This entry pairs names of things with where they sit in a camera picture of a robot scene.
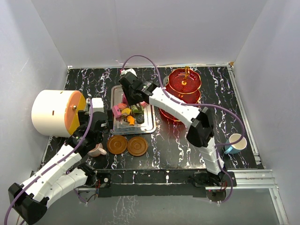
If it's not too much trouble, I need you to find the yellow orange cake piece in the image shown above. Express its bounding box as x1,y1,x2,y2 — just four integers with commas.
121,108,131,117

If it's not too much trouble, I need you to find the brown wooden coaster right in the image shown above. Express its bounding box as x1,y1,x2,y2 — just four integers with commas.
127,136,148,157

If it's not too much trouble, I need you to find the aluminium frame rail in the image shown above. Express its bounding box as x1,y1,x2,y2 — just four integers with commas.
227,62,289,225

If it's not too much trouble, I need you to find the brown wooden coaster left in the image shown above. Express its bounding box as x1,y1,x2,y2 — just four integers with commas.
107,135,128,155

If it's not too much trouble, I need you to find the pink square cake block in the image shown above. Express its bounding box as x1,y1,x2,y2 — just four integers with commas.
112,105,122,118

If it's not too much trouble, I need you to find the clear tape roll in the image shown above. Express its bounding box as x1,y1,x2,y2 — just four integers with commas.
163,76,169,87

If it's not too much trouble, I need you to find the white cylindrical drum container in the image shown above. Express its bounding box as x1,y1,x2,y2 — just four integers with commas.
31,90,86,137

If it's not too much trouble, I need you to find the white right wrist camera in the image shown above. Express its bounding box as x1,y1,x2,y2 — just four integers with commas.
120,68,137,76

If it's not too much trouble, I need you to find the salmon pink cake piece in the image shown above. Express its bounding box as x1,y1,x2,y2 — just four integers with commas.
117,103,128,110

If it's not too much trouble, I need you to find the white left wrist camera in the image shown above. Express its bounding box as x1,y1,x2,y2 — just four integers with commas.
91,97,104,113

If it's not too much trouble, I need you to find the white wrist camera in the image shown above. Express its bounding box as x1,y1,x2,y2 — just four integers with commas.
91,97,104,113
120,68,137,76

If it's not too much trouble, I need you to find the dark chocolate cookie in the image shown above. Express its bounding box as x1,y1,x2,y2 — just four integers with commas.
136,114,144,124

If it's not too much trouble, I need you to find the brown wooden coaster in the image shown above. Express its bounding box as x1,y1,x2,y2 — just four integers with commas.
107,135,128,155
127,136,148,157

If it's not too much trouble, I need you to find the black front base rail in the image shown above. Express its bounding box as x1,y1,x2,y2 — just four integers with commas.
94,169,237,199

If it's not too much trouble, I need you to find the blue ceramic cup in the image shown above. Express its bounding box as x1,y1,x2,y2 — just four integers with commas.
224,134,247,154

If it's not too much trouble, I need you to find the silver metal tray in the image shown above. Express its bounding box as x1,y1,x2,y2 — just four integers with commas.
110,85,156,135

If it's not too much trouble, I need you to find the pink ceramic cup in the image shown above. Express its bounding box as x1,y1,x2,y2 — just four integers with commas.
88,143,107,158

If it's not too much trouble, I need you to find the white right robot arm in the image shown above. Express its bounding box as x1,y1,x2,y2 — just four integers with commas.
119,69,226,186

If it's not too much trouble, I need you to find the green striped macaron cake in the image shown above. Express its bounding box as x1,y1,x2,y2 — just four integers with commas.
131,105,144,115

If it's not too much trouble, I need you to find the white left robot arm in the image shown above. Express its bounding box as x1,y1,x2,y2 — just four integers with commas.
4,110,113,225

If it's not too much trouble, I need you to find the orange fish shaped pastry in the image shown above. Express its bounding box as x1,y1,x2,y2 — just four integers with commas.
127,115,135,126

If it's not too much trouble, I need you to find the red three-tier cake stand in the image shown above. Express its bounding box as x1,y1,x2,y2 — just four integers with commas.
158,66,203,122

